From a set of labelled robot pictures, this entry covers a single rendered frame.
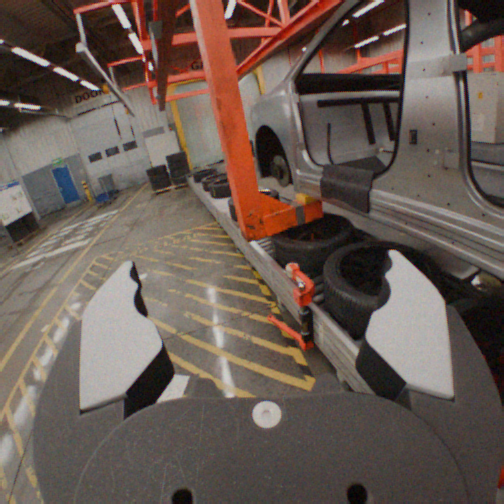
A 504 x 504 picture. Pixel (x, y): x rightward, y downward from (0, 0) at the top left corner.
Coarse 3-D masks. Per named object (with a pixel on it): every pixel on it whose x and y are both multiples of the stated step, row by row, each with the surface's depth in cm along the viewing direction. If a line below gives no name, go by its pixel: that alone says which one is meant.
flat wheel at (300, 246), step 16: (304, 224) 209; (320, 224) 192; (336, 224) 185; (352, 224) 176; (272, 240) 182; (288, 240) 171; (320, 240) 163; (336, 240) 158; (352, 240) 169; (288, 256) 171; (304, 256) 162; (320, 256) 159; (304, 272) 169; (320, 272) 166
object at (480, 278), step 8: (480, 272) 162; (464, 280) 158; (472, 280) 158; (480, 280) 155; (488, 280) 152; (496, 280) 149; (480, 288) 148; (488, 288) 145; (496, 288) 143; (496, 296) 137
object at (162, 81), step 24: (168, 0) 190; (336, 0) 257; (144, 24) 285; (168, 24) 244; (288, 24) 358; (312, 24) 322; (144, 48) 346; (168, 48) 323; (264, 48) 481; (144, 72) 795; (168, 72) 450; (240, 72) 653; (168, 96) 867
